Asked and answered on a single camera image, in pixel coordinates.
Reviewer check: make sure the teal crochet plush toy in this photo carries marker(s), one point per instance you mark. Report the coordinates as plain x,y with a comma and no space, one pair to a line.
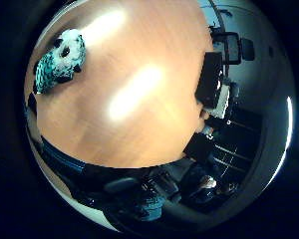
59,61

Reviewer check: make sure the small black box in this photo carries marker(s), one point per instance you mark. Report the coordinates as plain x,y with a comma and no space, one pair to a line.
197,147

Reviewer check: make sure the tall black box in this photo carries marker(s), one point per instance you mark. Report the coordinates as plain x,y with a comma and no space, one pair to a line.
209,79

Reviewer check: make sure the white device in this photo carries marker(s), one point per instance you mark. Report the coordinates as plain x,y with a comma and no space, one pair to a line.
221,101

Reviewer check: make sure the black office chair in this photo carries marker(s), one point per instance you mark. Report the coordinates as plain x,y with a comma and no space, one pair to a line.
247,49

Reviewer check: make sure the blue aluminium rail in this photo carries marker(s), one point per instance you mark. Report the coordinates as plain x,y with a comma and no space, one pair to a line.
63,159

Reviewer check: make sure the black frame chair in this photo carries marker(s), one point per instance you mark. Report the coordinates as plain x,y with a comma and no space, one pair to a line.
231,48

